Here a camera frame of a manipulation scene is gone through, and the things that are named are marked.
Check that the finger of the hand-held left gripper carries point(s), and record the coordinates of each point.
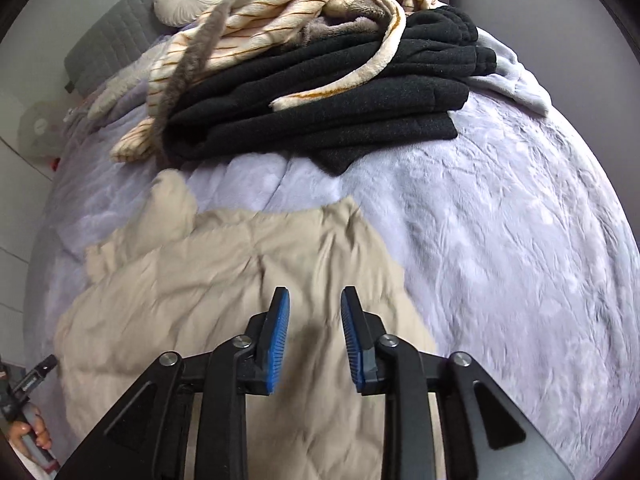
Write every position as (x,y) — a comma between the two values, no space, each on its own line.
(37,375)

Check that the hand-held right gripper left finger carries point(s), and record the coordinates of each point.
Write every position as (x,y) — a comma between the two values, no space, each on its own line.
(277,340)

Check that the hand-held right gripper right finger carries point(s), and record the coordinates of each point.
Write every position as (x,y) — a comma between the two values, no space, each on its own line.
(350,340)

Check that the beige puffer jacket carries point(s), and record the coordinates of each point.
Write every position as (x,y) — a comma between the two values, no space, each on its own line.
(200,280)

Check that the person's left hand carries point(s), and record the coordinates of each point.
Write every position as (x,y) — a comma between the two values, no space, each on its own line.
(22,435)

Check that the lavender embossed blanket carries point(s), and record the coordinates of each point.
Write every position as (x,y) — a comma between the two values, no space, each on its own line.
(500,260)

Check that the white wardrobe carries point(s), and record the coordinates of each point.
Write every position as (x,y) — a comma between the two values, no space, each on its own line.
(15,200)

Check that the small red box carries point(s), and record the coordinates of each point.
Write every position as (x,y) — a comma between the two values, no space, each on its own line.
(54,163)

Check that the black folded garment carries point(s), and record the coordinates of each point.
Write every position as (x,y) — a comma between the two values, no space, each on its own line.
(350,110)

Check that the white electric fan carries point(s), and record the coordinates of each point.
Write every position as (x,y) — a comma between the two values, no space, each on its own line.
(37,127)

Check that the white quilted garment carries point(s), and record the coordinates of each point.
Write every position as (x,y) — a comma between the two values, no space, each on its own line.
(117,92)

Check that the light grey cloth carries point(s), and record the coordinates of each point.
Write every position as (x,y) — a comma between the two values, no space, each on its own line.
(520,80)

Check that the cream striped fleece robe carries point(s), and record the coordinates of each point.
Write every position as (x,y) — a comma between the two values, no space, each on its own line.
(280,10)

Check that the grey quilted headboard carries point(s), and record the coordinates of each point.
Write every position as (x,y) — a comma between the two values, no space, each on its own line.
(115,35)

